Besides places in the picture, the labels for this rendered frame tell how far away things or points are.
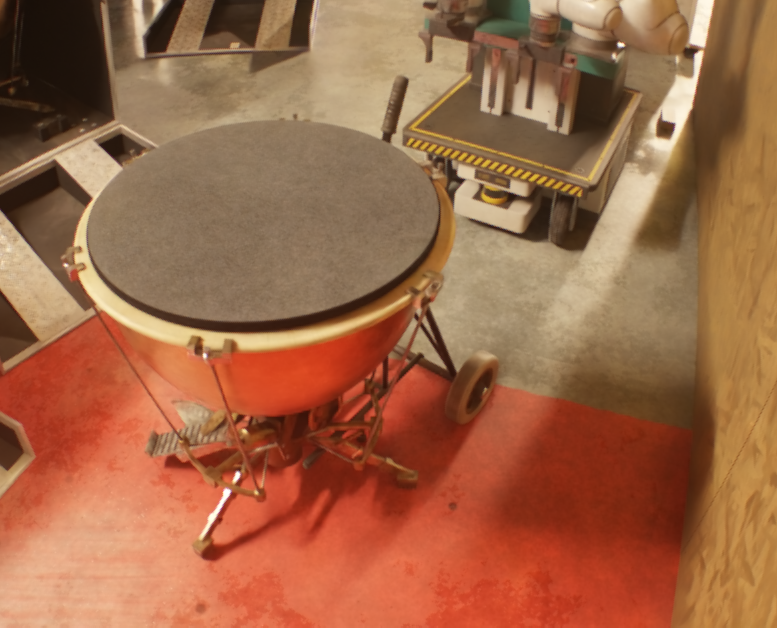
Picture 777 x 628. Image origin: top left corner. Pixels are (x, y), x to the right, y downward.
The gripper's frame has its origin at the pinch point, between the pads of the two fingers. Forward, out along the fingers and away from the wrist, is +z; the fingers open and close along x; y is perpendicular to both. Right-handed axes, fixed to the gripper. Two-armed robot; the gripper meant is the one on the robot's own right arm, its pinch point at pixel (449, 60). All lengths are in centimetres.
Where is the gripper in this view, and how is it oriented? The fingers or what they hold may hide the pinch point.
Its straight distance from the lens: 237.7
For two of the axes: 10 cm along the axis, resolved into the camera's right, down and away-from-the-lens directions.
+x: -9.0, -3.1, 3.2
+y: 4.4, -5.5, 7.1
